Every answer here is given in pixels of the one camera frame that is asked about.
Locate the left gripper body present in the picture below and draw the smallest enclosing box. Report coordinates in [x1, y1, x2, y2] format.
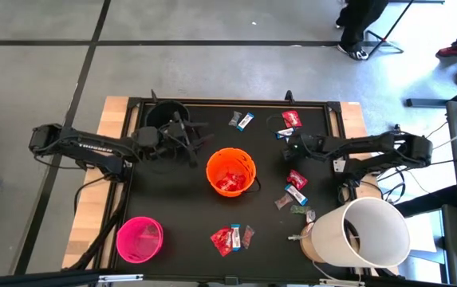
[134, 111, 199, 168]

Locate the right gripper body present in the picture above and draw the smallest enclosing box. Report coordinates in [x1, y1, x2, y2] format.
[287, 134, 327, 159]

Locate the red Skittles candy packet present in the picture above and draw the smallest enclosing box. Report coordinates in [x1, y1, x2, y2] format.
[281, 110, 303, 129]
[214, 238, 234, 258]
[286, 169, 309, 191]
[210, 226, 232, 246]
[215, 171, 248, 193]

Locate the clear grey candy packet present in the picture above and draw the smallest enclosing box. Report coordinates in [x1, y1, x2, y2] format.
[227, 110, 242, 128]

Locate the black plastic pumpkin bucket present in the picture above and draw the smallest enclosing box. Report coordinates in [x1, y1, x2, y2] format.
[144, 99, 191, 132]

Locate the orange plastic bucket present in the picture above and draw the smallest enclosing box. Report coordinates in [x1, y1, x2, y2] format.
[206, 147, 262, 199]

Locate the clear red gummy packet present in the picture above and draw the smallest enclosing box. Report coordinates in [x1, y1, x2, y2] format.
[240, 225, 256, 250]
[274, 193, 294, 211]

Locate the wooden lamp base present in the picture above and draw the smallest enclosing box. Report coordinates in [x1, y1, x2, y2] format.
[299, 225, 325, 263]

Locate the pink plastic bucket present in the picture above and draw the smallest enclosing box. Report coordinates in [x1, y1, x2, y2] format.
[115, 216, 164, 265]

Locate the person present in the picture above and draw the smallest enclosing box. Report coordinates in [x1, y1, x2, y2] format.
[334, 0, 389, 61]

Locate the black tripod stand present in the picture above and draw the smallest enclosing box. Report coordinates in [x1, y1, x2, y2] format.
[365, 0, 447, 59]

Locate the white paper sheet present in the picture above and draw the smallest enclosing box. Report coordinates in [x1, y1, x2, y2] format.
[405, 214, 439, 253]

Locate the black metal table frame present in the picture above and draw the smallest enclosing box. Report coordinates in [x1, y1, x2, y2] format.
[94, 89, 357, 286]

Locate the black cable bundle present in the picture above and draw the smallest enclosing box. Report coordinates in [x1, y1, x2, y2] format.
[62, 175, 132, 272]
[337, 169, 407, 205]

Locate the silver metal bracket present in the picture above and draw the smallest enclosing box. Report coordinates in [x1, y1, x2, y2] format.
[97, 273, 144, 284]

